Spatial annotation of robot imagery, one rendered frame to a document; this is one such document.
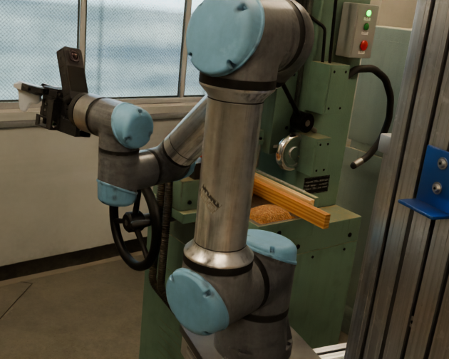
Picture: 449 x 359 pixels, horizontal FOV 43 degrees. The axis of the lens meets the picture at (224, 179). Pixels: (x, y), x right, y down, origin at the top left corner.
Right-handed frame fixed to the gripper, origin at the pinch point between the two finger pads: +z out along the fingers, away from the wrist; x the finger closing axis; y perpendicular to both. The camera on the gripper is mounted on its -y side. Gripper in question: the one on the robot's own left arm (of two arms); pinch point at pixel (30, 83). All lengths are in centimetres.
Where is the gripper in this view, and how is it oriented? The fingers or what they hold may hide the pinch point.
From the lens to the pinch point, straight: 131.2
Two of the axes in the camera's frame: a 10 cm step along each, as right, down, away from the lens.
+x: 6.2, -0.4, 7.8
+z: -7.6, -2.7, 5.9
